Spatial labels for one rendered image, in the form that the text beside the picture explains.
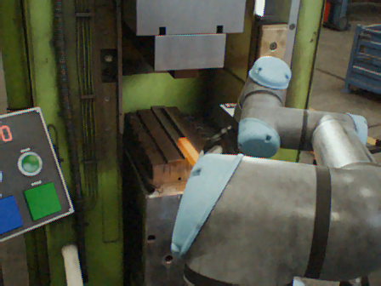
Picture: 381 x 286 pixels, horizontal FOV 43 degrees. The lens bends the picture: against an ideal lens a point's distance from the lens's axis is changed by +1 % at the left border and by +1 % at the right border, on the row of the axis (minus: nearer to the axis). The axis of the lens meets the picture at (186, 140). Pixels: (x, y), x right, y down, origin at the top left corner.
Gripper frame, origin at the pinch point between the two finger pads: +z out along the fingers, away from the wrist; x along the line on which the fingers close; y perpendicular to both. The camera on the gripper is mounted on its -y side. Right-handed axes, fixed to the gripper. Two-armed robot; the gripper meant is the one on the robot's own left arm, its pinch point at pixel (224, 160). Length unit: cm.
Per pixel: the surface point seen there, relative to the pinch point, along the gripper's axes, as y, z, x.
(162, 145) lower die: -24.2, 26.4, -6.3
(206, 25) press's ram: -33.9, -13.6, 1.9
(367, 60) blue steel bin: -218, 205, 280
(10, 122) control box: -18, 1, -49
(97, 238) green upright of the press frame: -10, 58, -28
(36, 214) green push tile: 1.4, 11.9, -45.6
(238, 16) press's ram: -35.0, -15.5, 11.1
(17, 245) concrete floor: -57, 158, -59
